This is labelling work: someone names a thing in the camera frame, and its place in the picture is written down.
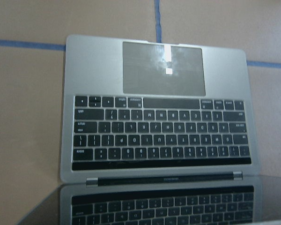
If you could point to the grey laptop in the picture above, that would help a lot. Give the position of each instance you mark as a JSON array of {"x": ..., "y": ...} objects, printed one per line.
[{"x": 157, "y": 134}]

